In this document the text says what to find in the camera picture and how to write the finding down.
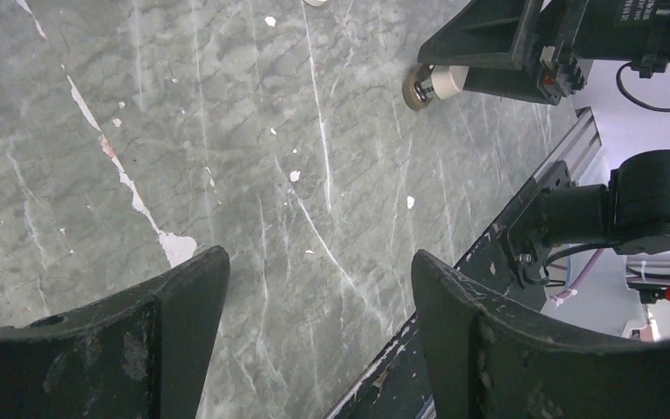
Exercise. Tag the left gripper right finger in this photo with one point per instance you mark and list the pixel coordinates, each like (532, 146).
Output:
(534, 366)

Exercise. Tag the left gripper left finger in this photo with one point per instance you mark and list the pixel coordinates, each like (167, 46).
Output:
(143, 352)

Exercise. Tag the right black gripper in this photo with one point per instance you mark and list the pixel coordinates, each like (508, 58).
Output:
(495, 39)

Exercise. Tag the light blue small case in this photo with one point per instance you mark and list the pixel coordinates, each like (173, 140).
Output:
(426, 83)

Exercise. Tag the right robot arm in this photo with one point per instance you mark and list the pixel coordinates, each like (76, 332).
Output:
(630, 214)

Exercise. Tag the aluminium rail frame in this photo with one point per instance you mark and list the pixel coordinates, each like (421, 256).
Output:
(578, 148)

